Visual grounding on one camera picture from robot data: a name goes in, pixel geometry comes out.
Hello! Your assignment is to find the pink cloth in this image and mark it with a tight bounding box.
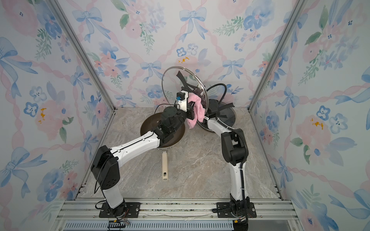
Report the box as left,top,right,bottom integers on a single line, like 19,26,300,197
187,92,205,129

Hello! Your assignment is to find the glass pot lid black handle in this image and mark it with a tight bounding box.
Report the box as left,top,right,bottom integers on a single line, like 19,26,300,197
161,66,209,111

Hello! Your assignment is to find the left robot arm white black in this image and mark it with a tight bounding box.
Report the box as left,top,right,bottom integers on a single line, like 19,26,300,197
91,101,193,218

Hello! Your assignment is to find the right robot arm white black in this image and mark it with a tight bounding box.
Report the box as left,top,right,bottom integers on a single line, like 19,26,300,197
205,99,249,217

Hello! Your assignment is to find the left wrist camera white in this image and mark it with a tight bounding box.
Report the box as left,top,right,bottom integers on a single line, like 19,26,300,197
174,90,188,112

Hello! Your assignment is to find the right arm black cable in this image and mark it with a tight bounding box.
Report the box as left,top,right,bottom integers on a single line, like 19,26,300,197
206,83,249,203

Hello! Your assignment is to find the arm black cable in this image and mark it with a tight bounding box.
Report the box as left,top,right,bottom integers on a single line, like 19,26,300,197
153,103,177,115
206,83,249,203

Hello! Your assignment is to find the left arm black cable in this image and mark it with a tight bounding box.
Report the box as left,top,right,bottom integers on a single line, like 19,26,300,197
153,103,177,115

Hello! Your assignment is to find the frying pan beige handle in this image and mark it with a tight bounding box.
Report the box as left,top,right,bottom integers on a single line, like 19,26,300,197
140,112,186,182

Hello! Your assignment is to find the aluminium mounting rail frame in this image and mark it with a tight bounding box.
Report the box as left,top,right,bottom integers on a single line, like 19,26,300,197
51,198,303,231

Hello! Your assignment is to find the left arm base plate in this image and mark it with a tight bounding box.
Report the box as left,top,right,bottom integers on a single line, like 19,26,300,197
99,202,141,219

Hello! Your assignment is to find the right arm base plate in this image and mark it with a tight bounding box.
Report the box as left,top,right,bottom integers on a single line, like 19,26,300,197
212,202,257,218

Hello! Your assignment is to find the right corner aluminium post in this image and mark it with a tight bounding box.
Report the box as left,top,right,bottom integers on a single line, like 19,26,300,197
248,0,306,113

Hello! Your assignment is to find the corner aluminium post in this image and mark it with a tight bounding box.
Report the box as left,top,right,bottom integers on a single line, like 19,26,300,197
46,1,116,110
248,0,306,113

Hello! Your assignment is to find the left corner aluminium post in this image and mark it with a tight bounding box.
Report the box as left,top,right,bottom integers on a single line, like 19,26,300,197
46,1,116,110

